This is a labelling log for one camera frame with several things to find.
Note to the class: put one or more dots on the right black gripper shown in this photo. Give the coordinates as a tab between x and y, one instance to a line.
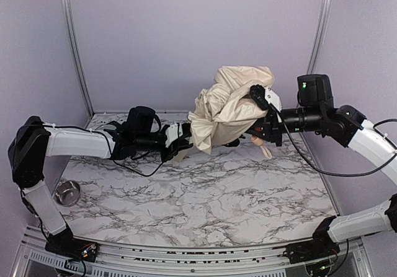
270	130

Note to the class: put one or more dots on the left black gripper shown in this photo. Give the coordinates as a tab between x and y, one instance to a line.
173	147

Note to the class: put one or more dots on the beige folding umbrella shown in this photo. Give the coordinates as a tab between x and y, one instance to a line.
226	111

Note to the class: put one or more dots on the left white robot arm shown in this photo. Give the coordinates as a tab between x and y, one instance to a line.
36	140

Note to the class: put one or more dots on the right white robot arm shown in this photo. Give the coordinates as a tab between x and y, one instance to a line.
351	129

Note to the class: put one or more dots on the green bowl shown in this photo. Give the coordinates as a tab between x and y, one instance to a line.
106	127

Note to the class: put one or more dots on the steel cup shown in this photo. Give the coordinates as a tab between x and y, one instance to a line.
68	193

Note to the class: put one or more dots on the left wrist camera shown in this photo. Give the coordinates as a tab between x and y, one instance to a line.
176	131

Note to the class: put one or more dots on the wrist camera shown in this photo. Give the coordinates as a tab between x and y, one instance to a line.
176	131
265	98

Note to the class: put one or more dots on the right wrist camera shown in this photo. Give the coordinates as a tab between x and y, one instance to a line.
265	98

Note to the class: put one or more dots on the right aluminium frame post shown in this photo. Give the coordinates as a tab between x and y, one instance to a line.
320	34

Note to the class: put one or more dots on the aluminium frame post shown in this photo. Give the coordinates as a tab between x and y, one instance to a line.
76	57
320	34

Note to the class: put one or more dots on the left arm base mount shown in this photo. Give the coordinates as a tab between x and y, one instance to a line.
65	244

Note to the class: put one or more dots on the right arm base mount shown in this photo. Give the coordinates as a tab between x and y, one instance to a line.
320	246

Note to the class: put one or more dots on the front aluminium rail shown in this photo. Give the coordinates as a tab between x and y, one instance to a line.
115	259

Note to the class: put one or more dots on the left aluminium frame post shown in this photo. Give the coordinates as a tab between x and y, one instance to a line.
76	57

